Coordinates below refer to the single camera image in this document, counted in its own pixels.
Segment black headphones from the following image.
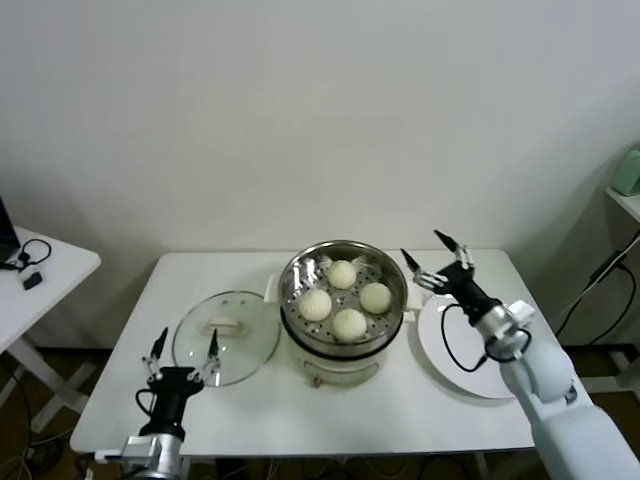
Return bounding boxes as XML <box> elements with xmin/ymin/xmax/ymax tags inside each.
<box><xmin>17</xmin><ymin>238</ymin><xmax>53</xmax><ymax>266</ymax></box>

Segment pale green appliance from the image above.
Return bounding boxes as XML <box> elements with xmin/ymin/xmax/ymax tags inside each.
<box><xmin>612</xmin><ymin>142</ymin><xmax>640</xmax><ymax>197</ymax></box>

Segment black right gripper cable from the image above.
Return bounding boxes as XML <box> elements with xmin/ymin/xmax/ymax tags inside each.
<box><xmin>441</xmin><ymin>303</ymin><xmax>489</xmax><ymax>374</ymax></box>

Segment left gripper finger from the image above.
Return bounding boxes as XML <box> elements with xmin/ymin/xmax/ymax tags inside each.
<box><xmin>192</xmin><ymin>327</ymin><xmax>222</xmax><ymax>386</ymax></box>
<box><xmin>140</xmin><ymin>327</ymin><xmax>170</xmax><ymax>384</ymax></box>

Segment white shelf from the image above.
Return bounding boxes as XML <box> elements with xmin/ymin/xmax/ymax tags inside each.
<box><xmin>603</xmin><ymin>185</ymin><xmax>640</xmax><ymax>224</ymax></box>

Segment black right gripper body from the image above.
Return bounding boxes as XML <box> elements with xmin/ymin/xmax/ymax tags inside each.
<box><xmin>437</xmin><ymin>262</ymin><xmax>501</xmax><ymax>324</ymax></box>

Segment white steamed baozi bun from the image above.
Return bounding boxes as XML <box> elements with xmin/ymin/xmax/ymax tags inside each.
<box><xmin>298</xmin><ymin>288</ymin><xmax>334</xmax><ymax>322</ymax></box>
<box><xmin>359</xmin><ymin>282</ymin><xmax>393</xmax><ymax>315</ymax></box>
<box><xmin>332</xmin><ymin>308</ymin><xmax>369</xmax><ymax>344</ymax></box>
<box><xmin>327</xmin><ymin>259</ymin><xmax>359</xmax><ymax>290</ymax></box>

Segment black power cable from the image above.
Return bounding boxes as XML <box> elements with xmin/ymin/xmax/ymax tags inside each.
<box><xmin>555</xmin><ymin>264</ymin><xmax>632</xmax><ymax>337</ymax></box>

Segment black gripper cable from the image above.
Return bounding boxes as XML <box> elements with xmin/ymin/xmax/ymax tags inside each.
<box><xmin>134</xmin><ymin>389</ymin><xmax>157</xmax><ymax>426</ymax></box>
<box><xmin>441</xmin><ymin>303</ymin><xmax>489</xmax><ymax>374</ymax></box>

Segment white side table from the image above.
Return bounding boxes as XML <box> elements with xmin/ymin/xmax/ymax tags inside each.
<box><xmin>0</xmin><ymin>224</ymin><xmax>102</xmax><ymax>435</ymax></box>

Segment stainless steel steamer basket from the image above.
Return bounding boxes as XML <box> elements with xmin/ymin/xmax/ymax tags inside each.
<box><xmin>263</xmin><ymin>239</ymin><xmax>422</xmax><ymax>362</ymax></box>

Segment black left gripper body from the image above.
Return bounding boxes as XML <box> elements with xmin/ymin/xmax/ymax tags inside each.
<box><xmin>138</xmin><ymin>365</ymin><xmax>205</xmax><ymax>441</ymax></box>

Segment grey cable with black adapter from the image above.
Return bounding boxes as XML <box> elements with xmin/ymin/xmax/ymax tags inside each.
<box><xmin>562</xmin><ymin>244</ymin><xmax>632</xmax><ymax>321</ymax></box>

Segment glass pot lid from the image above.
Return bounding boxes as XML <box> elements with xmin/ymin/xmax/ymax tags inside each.
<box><xmin>171</xmin><ymin>289</ymin><xmax>281</xmax><ymax>389</ymax></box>

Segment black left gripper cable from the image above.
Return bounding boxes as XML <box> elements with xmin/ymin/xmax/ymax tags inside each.
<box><xmin>134</xmin><ymin>389</ymin><xmax>157</xmax><ymax>426</ymax></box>

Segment white electric cooker base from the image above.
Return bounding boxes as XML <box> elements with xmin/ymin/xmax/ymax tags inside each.
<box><xmin>280</xmin><ymin>312</ymin><xmax>404</xmax><ymax>390</ymax></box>

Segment white round plate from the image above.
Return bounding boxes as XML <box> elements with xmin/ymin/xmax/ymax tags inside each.
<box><xmin>417</xmin><ymin>289</ymin><xmax>521</xmax><ymax>400</ymax></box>

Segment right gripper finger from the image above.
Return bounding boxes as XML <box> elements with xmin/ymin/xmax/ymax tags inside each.
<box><xmin>432</xmin><ymin>229</ymin><xmax>475</xmax><ymax>274</ymax></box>
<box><xmin>399</xmin><ymin>248</ymin><xmax>449</xmax><ymax>294</ymax></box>

